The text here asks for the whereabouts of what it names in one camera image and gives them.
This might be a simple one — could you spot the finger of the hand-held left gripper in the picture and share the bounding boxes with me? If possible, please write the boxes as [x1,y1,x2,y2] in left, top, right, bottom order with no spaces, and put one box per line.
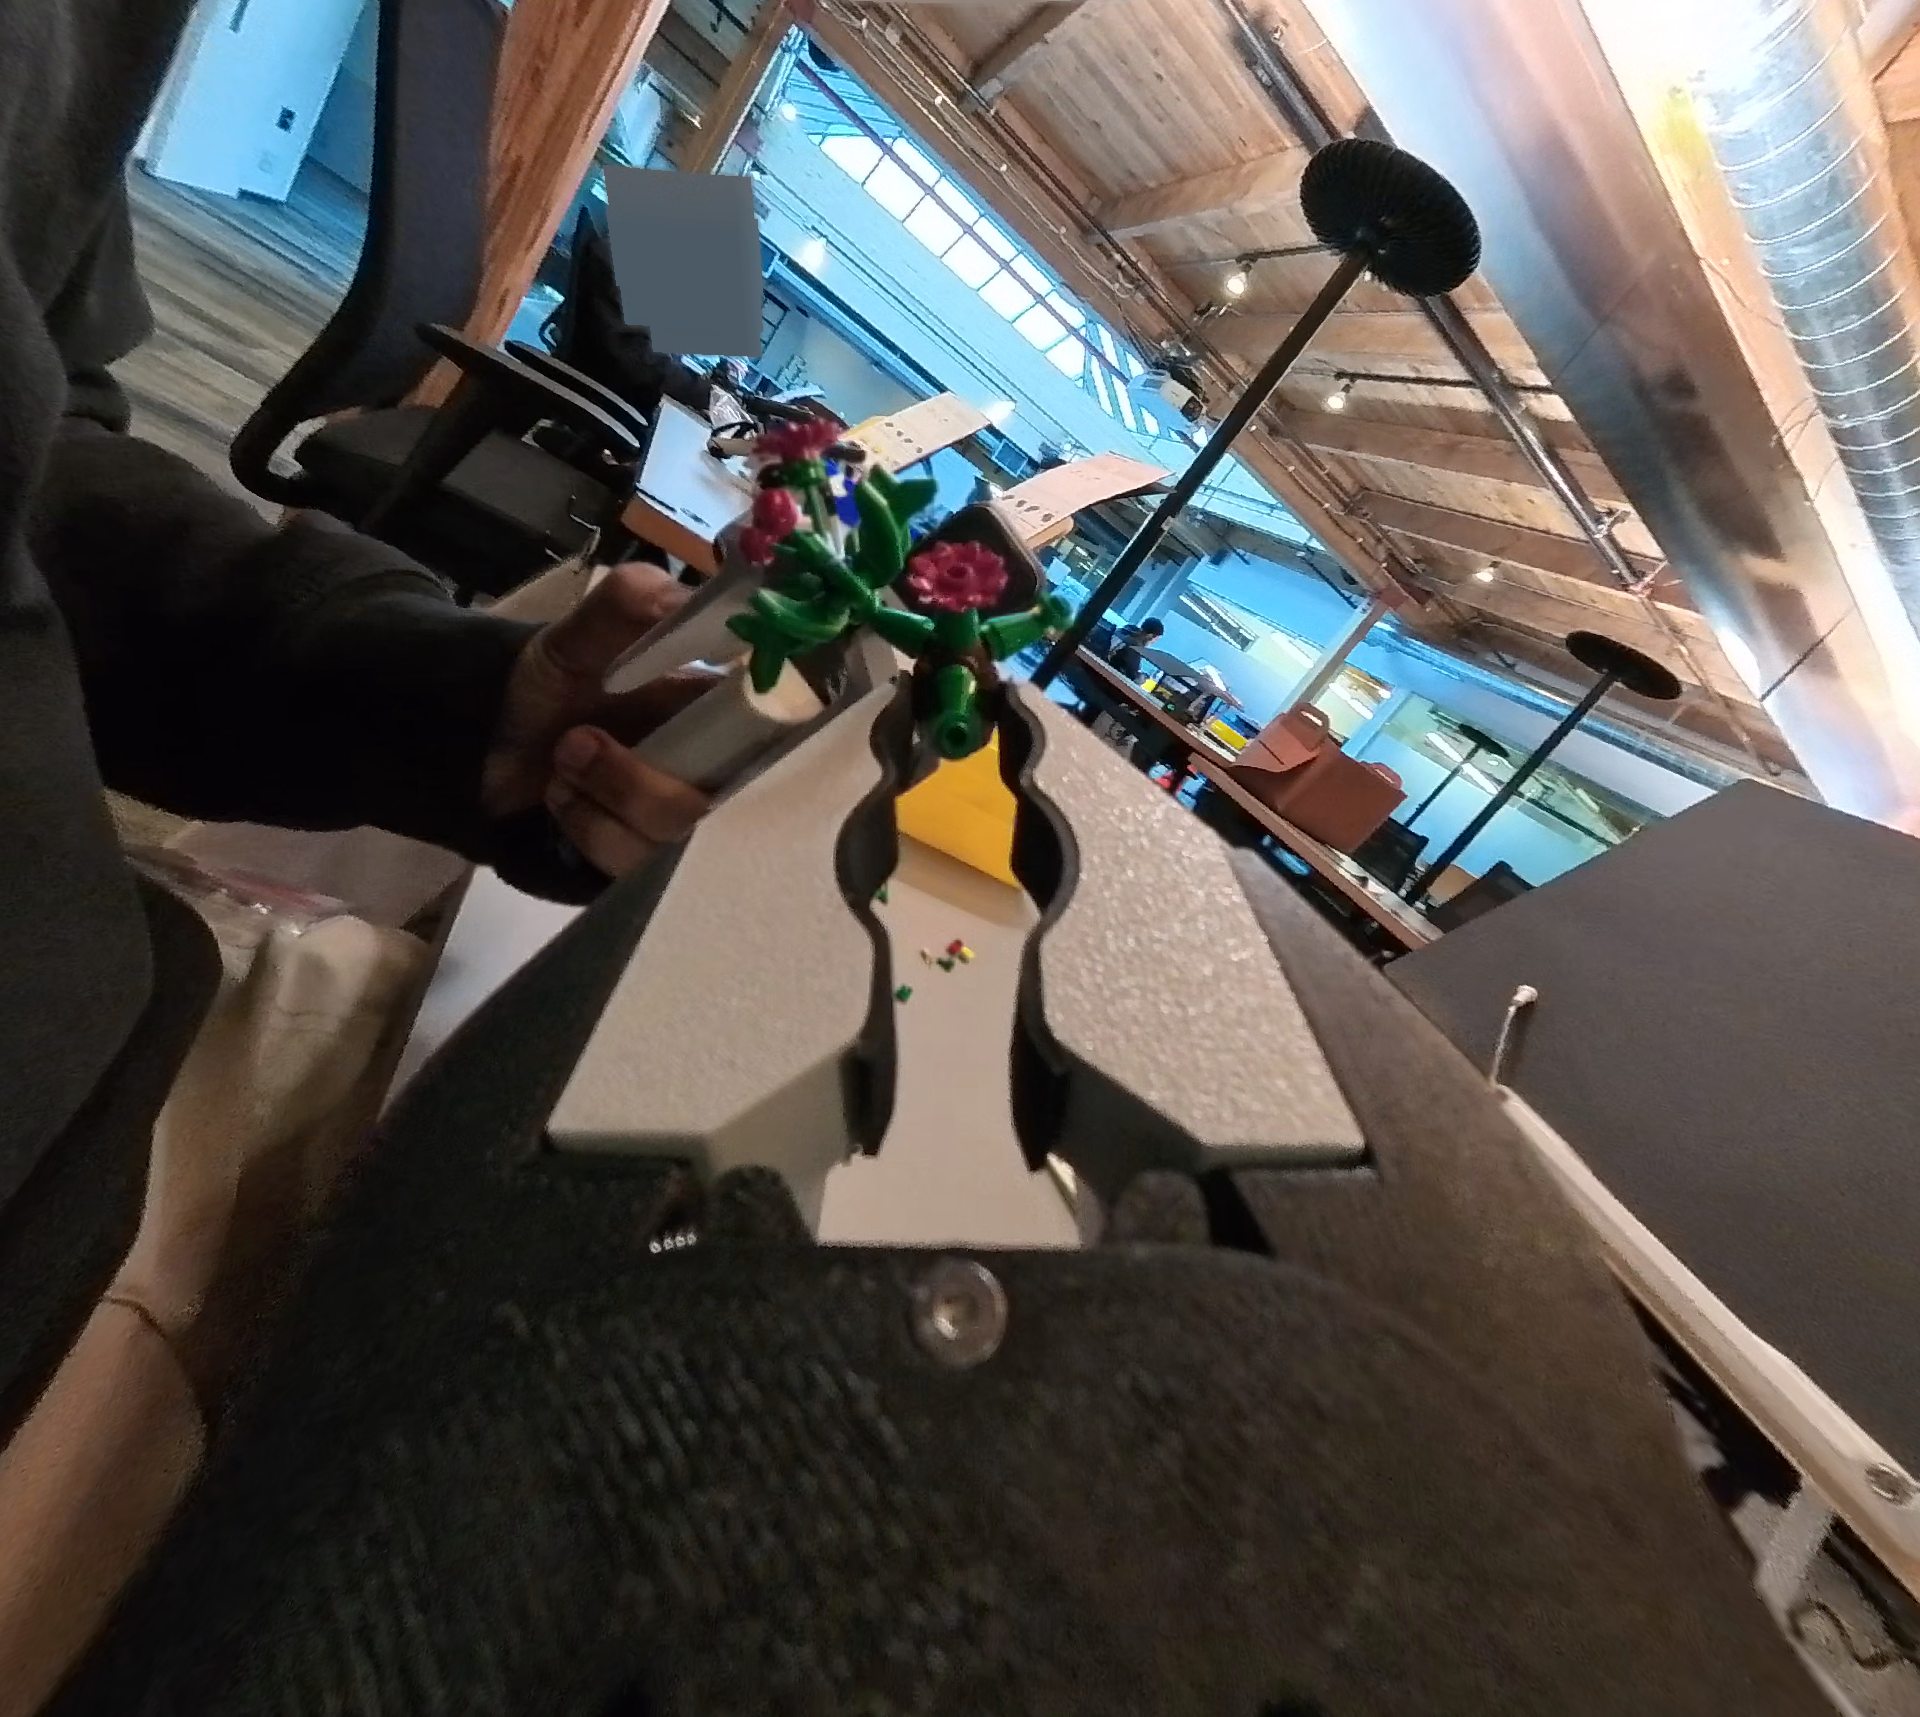
[600,547,782,702]

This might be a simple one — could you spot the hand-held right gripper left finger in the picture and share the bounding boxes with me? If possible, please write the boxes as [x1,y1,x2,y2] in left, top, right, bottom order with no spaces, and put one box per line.
[546,678,925,1244]

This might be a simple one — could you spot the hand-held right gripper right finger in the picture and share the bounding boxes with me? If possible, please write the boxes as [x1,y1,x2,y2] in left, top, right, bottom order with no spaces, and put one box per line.
[997,678,1369,1243]

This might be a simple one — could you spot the green leafy toy brick plant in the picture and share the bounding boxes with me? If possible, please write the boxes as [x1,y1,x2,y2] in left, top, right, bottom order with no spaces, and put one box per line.
[724,417,943,695]

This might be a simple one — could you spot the toy brick cactus pink flower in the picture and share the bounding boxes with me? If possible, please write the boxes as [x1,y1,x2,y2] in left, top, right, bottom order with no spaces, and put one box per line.
[874,536,1079,763]

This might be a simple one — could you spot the person's left forearm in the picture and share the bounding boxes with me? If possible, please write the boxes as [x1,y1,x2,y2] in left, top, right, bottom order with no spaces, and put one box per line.
[44,434,564,908]

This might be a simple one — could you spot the person's left hand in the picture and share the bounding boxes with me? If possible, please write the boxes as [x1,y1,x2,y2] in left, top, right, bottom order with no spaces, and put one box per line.
[487,562,722,907]

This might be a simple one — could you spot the long wooden table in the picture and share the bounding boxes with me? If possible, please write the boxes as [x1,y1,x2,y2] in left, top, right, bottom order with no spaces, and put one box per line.
[1072,645,1450,955]

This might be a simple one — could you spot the yellow plastic bin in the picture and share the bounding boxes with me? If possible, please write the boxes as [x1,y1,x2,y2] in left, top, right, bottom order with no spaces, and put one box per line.
[894,757,1026,889]

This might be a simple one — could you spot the brown leather bag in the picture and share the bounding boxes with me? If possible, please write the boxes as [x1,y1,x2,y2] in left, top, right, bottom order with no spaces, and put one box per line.
[1234,701,1408,836]

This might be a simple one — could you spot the small cream chart board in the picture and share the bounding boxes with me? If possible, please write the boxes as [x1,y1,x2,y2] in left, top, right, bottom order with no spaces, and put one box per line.
[844,394,1018,476]

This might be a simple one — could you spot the tall cream chart board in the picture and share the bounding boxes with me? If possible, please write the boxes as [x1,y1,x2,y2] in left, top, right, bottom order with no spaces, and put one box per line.
[994,454,1177,553]

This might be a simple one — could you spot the black pole with round disc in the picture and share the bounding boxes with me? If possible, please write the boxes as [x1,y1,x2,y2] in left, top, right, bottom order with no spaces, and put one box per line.
[1032,137,1488,686]
[1406,631,1687,913]

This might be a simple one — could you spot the person's beige trousers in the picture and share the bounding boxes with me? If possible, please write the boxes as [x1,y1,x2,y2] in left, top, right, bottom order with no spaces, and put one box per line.
[0,898,453,1717]

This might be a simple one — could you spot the black office chair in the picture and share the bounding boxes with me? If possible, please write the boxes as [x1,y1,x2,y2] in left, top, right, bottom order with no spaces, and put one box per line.
[229,0,666,557]

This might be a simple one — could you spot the rectangular metal air duct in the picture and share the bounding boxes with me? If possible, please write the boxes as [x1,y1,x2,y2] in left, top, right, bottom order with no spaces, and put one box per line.
[1297,0,1818,715]

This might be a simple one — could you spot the round spiral air duct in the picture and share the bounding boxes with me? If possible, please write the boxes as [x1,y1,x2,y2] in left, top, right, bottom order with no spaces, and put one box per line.
[1687,0,1920,835]

